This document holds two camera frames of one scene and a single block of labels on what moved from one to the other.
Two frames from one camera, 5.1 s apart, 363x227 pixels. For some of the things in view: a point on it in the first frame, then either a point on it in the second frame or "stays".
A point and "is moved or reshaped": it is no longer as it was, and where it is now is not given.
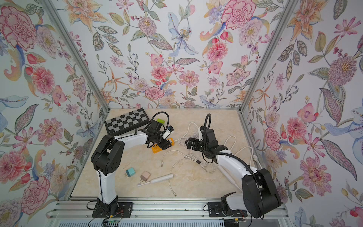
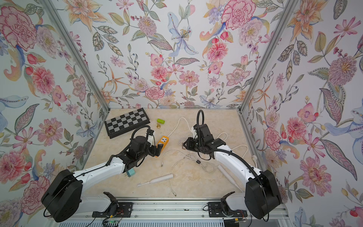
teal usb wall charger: [130, 172] stays
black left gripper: [166, 145] to [159, 150]
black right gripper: [196, 141] stays
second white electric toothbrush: [224, 172] stays
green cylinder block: [161, 121] stays
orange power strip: [156, 148] is moved or reshaped
